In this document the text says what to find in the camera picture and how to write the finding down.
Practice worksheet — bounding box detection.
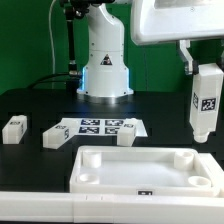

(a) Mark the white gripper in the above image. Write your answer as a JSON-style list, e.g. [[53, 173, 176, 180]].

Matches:
[[131, 0, 224, 76]]

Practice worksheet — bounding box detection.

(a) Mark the white desk top tray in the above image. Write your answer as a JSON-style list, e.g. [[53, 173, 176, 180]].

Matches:
[[70, 146, 216, 197]]

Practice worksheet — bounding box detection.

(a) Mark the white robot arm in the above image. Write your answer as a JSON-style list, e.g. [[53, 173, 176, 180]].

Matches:
[[77, 0, 224, 103]]

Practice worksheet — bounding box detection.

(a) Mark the white right fence bar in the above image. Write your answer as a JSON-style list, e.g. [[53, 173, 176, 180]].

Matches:
[[199, 153, 224, 198]]

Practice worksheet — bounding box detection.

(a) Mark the white fence bar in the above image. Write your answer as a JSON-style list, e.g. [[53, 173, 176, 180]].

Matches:
[[0, 192, 224, 224], [199, 153, 224, 198]]

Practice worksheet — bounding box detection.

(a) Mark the white marker sheet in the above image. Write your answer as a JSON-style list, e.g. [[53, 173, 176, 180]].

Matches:
[[59, 117, 148, 138]]

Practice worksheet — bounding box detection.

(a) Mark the white front fence bar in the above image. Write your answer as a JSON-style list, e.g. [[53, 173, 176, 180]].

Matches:
[[0, 192, 224, 224]]

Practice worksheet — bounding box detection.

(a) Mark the black cable bundle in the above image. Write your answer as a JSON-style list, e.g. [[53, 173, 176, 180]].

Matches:
[[27, 72, 83, 90]]

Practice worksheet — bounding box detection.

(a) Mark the black camera pole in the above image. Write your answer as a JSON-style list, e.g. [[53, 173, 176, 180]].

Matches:
[[59, 0, 90, 77]]

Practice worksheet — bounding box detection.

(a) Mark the white cable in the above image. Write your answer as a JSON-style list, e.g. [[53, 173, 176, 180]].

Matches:
[[48, 0, 60, 90]]

